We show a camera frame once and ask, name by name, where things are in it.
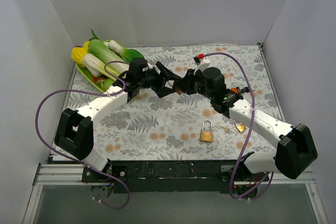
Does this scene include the small brass padlock shackle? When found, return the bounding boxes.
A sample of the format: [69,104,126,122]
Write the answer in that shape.
[173,86,182,95]

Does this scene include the orange key ring with keys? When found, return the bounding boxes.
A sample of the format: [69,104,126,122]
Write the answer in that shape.
[231,86,253,94]

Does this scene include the long shackle brass padlock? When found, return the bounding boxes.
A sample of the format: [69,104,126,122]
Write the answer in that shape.
[199,120,213,143]

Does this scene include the large brass padlock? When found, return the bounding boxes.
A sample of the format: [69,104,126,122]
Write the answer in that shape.
[234,121,246,133]

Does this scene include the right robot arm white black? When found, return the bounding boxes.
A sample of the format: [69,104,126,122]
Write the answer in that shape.
[173,67,318,181]

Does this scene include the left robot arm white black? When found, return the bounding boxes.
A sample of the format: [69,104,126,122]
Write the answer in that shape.
[54,58,181,182]

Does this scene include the bok choy dark green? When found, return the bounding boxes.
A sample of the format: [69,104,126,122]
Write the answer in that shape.
[108,40,144,62]

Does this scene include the floral patterned table mat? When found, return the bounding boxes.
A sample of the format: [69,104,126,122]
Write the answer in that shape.
[94,45,282,161]

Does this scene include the green cabbage head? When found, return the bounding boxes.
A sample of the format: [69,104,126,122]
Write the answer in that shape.
[103,78,114,91]

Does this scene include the brown mushroom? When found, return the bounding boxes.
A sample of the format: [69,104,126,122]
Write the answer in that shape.
[95,76,106,89]

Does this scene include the celery stalk bunch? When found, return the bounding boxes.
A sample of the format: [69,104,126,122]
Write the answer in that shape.
[83,54,121,80]

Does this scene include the napa cabbage green white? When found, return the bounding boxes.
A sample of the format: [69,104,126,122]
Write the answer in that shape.
[88,39,129,74]

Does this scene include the green plastic tray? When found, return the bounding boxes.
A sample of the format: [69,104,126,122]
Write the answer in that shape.
[75,39,146,93]

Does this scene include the yellow corn leafy vegetable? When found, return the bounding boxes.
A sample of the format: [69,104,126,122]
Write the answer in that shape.
[71,41,90,67]

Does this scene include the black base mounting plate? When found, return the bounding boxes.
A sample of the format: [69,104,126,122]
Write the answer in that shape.
[81,159,271,194]

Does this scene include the right wrist camera grey red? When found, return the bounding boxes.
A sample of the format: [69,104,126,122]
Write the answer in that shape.
[194,54,211,75]

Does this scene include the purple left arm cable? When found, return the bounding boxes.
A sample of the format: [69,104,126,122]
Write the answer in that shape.
[35,60,132,209]

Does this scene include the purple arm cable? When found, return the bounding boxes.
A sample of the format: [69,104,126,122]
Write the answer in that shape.
[202,52,274,200]
[35,60,132,209]

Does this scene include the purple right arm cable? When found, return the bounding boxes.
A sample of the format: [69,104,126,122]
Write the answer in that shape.
[202,52,274,200]

